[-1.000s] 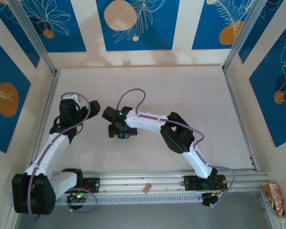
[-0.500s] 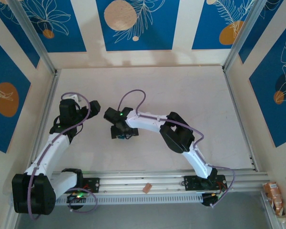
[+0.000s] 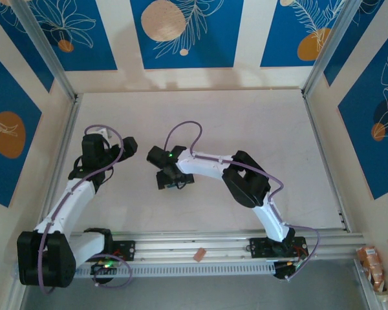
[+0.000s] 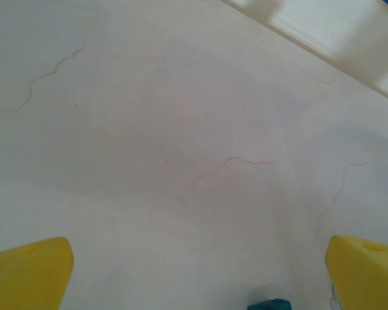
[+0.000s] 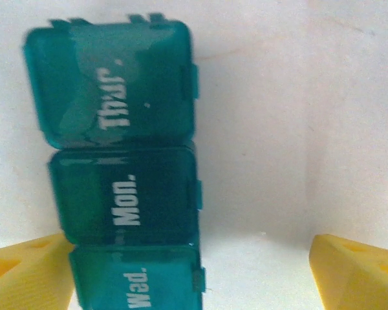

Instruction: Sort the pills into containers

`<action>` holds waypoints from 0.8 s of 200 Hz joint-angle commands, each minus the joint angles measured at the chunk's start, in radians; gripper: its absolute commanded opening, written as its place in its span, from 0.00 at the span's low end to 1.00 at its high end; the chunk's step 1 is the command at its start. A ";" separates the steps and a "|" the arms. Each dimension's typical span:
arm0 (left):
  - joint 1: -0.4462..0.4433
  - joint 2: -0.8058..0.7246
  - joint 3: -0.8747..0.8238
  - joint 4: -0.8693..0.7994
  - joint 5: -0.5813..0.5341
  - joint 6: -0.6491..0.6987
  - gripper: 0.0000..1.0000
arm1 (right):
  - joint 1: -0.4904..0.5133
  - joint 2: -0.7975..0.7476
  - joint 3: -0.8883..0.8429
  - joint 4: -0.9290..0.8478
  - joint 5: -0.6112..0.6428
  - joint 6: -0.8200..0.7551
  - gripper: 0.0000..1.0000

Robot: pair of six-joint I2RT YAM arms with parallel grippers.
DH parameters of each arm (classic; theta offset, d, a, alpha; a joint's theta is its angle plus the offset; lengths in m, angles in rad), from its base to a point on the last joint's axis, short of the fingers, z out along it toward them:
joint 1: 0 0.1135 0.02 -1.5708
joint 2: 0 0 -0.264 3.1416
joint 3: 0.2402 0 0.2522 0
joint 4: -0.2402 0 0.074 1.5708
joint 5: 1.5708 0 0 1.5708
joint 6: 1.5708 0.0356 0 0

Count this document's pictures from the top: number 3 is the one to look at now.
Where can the black right electronics board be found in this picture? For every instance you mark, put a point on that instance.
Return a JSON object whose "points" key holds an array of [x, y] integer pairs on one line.
{"points": [[281, 272]]}

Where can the black left electronics board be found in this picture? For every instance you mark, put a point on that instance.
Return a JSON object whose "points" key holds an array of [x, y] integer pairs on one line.
{"points": [[100, 270]]}

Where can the orange snack packet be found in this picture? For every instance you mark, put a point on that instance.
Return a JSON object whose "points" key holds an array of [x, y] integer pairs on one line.
{"points": [[372, 264]]}

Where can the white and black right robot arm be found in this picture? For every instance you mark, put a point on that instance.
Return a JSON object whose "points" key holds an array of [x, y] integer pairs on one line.
{"points": [[200, 168]]}

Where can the aluminium side rail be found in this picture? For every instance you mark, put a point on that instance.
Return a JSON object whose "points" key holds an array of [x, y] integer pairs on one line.
{"points": [[66, 139], [323, 155]]}

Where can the small brown block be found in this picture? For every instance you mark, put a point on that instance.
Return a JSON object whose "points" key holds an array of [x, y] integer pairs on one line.
{"points": [[198, 255]]}

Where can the aluminium floor rail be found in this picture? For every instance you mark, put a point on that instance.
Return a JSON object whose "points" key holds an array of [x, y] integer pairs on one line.
{"points": [[16, 298], [363, 284]]}

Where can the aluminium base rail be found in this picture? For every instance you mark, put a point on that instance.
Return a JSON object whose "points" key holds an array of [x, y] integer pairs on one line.
{"points": [[181, 245]]}

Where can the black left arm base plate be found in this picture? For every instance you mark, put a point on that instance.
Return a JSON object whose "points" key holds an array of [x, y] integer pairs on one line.
{"points": [[127, 250]]}

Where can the black electronics board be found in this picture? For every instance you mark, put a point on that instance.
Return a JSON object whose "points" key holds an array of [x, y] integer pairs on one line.
{"points": [[281, 272], [100, 270]]}

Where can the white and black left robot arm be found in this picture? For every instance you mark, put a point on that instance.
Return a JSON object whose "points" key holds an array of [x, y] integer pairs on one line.
{"points": [[81, 197]]}

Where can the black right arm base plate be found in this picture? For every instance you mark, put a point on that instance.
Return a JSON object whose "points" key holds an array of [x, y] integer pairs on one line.
{"points": [[258, 248]]}

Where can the aluminium frame post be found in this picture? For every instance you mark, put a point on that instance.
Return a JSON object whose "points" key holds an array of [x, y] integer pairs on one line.
{"points": [[42, 42], [333, 42]]}

